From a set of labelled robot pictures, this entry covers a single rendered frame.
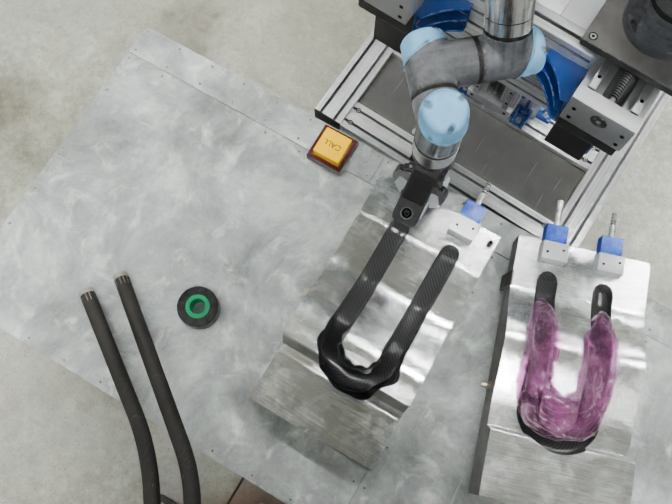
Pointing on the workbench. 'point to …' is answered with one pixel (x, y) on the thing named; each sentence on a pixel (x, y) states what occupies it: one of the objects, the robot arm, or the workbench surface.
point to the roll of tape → (193, 306)
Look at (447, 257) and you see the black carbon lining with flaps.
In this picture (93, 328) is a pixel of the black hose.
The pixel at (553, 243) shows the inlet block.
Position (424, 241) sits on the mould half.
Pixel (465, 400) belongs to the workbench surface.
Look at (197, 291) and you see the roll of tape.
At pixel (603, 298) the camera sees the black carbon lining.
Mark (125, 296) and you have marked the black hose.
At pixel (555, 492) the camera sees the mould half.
